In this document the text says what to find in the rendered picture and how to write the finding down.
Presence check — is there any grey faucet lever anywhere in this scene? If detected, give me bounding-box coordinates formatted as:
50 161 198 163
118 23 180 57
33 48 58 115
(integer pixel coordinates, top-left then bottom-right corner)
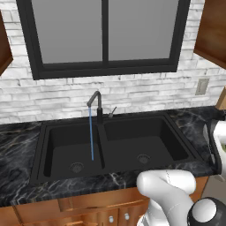
107 106 118 119

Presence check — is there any black sink faucet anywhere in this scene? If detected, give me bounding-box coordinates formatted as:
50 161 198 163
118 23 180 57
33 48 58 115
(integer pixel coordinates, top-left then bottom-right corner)
86 90 104 124

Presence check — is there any black double sink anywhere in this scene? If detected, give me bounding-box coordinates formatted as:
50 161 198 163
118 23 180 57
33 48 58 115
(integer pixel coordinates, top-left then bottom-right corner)
30 111 205 186

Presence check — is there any blue water stream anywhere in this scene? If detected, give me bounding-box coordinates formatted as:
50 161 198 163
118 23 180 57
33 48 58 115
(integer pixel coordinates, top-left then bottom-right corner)
88 107 95 162

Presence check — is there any black framed window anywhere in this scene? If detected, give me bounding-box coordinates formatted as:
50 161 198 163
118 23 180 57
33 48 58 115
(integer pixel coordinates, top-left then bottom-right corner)
16 0 192 81

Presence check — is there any brown wooden drawer front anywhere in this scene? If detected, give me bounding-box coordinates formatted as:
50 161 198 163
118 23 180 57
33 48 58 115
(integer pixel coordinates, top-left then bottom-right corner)
57 191 150 213

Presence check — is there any brown wooden cupboard door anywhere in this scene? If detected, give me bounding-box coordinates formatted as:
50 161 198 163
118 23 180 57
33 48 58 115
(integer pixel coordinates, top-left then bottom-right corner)
97 209 119 226
117 202 149 226
13 202 99 226

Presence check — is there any tan wooden block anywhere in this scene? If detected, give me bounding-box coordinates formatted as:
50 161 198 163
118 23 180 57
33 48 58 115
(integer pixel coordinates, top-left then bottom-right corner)
215 87 226 111

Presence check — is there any grey wall socket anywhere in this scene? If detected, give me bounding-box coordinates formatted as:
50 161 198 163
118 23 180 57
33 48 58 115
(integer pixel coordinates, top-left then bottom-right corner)
195 78 210 96

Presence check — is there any brown wall cupboard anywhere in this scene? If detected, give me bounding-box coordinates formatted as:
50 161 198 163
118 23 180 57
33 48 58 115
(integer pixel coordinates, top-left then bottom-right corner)
192 0 226 71
0 10 14 76

